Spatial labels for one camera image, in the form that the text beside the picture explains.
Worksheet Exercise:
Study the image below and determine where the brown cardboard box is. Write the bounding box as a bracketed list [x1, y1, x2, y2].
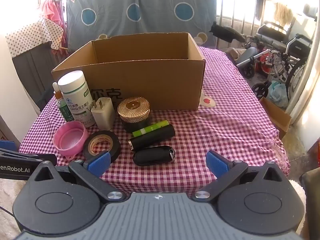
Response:
[51, 32, 206, 111]

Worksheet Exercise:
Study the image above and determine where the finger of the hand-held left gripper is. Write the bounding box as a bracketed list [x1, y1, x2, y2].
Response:
[0, 148, 58, 166]
[0, 140, 16, 152]

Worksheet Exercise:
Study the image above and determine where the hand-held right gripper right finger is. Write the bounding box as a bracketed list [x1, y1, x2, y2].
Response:
[195, 151, 288, 201]

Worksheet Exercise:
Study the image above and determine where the metal window railing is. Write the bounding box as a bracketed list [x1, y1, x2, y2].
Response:
[216, 0, 265, 50]

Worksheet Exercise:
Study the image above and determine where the white star-print cloth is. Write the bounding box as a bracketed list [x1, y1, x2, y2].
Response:
[5, 17, 64, 58]

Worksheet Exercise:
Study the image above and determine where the white charger plug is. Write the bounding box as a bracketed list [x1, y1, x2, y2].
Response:
[89, 98, 116, 131]

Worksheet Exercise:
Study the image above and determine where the black jar with gold lid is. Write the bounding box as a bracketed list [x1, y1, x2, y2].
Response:
[117, 97, 151, 133]

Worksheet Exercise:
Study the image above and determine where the pink collapsible cup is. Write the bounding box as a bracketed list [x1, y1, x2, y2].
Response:
[53, 122, 89, 160]

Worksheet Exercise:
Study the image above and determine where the white pill bottle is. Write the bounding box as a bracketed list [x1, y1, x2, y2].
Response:
[57, 70, 95, 128]

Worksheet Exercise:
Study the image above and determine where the light blue plastic bag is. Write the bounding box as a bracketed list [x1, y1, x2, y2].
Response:
[267, 81, 289, 108]

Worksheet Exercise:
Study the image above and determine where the dark grey cabinet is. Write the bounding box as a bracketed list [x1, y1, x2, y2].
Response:
[12, 45, 60, 113]

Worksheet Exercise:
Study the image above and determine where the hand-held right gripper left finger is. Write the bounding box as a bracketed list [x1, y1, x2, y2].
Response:
[26, 151, 127, 202]

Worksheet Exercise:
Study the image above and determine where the green dropper bottle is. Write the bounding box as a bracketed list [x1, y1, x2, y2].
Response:
[52, 82, 74, 122]

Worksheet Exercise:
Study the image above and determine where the white fuzzy cloth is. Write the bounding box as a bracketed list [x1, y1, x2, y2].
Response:
[0, 180, 28, 240]

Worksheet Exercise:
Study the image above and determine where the beige hanging cloth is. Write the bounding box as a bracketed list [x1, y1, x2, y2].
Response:
[274, 1, 294, 25]

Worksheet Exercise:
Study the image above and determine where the grey padded leg rest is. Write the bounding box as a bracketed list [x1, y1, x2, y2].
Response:
[236, 47, 258, 78]

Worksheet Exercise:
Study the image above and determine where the black padded rest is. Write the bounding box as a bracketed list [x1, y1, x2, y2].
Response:
[209, 21, 247, 43]

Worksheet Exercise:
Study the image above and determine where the wheelchair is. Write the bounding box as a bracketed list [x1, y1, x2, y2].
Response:
[250, 4, 318, 100]

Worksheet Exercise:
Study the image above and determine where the pink checkered tablecloth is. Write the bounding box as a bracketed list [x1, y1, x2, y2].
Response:
[19, 45, 290, 200]

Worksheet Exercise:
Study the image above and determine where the small cardboard box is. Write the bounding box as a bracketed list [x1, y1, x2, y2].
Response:
[259, 97, 292, 139]

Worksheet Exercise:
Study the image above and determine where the pink garment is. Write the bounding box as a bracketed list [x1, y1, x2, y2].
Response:
[40, 0, 68, 53]

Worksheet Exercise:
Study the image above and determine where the blue printed sheet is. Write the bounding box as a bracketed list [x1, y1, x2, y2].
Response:
[65, 0, 218, 53]

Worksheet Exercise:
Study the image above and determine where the black tape roll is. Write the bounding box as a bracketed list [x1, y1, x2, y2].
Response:
[82, 130, 121, 164]

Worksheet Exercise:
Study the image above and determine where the green tube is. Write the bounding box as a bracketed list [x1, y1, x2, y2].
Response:
[132, 120, 169, 137]

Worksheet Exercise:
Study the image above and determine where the beige woven sack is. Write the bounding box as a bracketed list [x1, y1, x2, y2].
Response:
[225, 47, 247, 60]

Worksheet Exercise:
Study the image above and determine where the black cylinder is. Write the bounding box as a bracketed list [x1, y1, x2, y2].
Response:
[128, 124, 175, 152]

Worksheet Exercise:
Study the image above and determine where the black key fob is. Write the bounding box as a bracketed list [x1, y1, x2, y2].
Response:
[132, 145, 176, 167]

